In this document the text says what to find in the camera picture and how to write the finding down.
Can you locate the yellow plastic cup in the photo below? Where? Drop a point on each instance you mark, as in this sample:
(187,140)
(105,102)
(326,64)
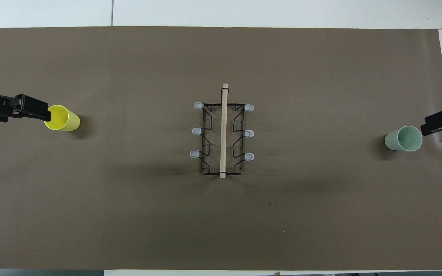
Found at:
(71,120)

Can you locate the brown paper table mat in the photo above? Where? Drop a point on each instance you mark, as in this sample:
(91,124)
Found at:
(129,211)

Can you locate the pale green plastic cup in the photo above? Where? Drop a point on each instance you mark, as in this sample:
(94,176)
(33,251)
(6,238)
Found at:
(407,138)

